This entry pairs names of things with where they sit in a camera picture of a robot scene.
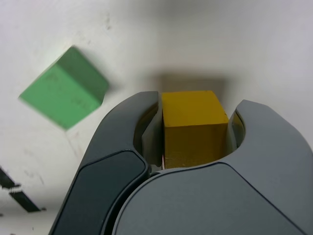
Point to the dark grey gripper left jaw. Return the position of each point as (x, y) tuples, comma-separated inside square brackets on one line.
[(110, 151)]

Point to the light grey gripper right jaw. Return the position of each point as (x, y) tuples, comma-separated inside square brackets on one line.
[(207, 200)]

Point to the yellow cube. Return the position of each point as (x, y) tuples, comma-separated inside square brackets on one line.
[(193, 127)]

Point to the green cube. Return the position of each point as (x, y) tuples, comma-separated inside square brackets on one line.
[(63, 93)]

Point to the black tape strip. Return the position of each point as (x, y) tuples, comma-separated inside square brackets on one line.
[(24, 200)]

